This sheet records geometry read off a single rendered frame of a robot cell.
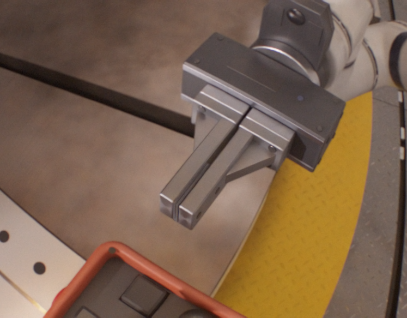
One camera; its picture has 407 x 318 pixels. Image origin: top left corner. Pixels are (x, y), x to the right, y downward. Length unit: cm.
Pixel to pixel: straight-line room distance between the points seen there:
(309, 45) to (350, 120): 117
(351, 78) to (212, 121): 25
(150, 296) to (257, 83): 19
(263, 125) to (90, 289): 19
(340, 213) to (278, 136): 102
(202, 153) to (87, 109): 75
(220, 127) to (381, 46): 33
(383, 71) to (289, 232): 77
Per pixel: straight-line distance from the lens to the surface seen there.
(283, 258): 133
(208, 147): 41
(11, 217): 60
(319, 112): 43
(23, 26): 139
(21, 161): 110
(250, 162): 41
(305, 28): 44
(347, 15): 52
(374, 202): 148
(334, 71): 49
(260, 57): 46
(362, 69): 65
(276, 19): 44
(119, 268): 44
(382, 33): 70
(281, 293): 130
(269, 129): 42
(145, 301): 42
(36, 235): 58
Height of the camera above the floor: 120
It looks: 57 degrees down
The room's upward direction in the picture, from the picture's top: 7 degrees clockwise
